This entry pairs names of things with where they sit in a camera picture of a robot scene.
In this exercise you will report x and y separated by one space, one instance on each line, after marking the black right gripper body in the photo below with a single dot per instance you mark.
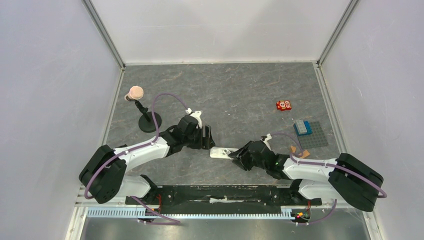
243 157

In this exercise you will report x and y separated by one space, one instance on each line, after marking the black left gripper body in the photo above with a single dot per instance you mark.
194 141

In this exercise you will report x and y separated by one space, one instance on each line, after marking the white remote control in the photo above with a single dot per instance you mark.
217 153

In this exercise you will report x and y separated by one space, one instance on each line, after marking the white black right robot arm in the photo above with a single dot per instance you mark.
343 178

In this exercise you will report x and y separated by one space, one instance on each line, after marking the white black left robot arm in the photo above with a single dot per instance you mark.
105 176

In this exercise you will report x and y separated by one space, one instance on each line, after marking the wooden toy piece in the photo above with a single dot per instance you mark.
303 154

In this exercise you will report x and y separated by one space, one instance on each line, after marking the blue grey toy brick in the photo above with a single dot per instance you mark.
302 128

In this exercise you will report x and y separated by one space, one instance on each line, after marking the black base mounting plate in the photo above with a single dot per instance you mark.
225 199

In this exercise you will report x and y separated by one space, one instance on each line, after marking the grey studded baseplate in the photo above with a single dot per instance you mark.
315 139

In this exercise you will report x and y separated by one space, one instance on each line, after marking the pink microphone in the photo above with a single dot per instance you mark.
135 93

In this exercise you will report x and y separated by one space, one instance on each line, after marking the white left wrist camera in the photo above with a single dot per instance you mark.
197 115

